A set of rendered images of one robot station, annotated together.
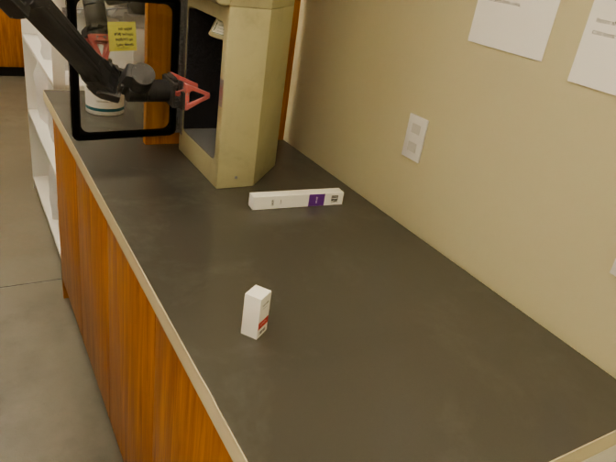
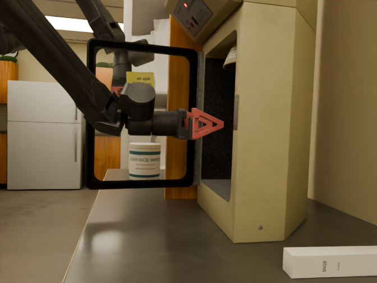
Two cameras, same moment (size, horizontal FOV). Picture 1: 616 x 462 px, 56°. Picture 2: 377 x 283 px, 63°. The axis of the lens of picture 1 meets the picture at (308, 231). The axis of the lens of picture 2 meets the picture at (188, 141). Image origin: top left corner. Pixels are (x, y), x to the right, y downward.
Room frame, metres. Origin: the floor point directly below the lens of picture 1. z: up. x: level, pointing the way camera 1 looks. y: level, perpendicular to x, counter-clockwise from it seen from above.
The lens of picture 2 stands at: (0.85, 0.13, 1.17)
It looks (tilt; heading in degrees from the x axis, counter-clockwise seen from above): 3 degrees down; 22
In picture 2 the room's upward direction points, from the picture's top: 2 degrees clockwise
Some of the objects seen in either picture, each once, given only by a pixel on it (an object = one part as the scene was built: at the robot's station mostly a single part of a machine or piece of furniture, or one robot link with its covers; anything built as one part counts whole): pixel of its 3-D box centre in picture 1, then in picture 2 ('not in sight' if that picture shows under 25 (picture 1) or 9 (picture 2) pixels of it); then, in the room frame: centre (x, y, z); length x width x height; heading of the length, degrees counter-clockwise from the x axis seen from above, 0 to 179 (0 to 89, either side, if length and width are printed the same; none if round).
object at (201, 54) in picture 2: (181, 69); (198, 119); (1.69, 0.44, 1.19); 0.03 x 0.02 x 0.39; 34
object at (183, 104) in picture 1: (191, 93); (201, 124); (1.49, 0.36, 1.17); 0.09 x 0.07 x 0.07; 122
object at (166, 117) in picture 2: (159, 90); (167, 123); (1.48, 0.44, 1.17); 0.10 x 0.07 x 0.07; 32
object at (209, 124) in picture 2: (182, 87); (194, 124); (1.54, 0.40, 1.17); 0.09 x 0.07 x 0.07; 122
